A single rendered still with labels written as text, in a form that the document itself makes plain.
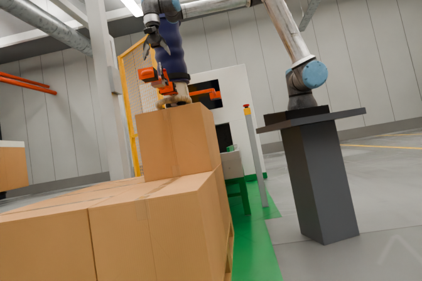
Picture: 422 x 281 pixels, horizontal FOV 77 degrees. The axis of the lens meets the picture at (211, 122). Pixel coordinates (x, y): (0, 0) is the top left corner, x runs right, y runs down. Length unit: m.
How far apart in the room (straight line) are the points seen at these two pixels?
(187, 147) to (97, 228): 0.69
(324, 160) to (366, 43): 11.03
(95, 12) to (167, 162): 2.41
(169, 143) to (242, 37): 10.46
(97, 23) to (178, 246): 2.94
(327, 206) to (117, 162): 2.19
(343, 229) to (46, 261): 1.52
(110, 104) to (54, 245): 2.22
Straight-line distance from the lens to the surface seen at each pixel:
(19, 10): 8.59
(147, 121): 1.60
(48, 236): 1.18
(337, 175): 1.82
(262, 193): 2.76
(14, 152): 2.81
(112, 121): 3.16
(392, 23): 13.29
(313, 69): 1.63
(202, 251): 0.98
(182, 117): 1.55
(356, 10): 12.99
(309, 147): 1.71
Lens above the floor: 0.68
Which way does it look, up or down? 5 degrees up
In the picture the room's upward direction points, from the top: 10 degrees counter-clockwise
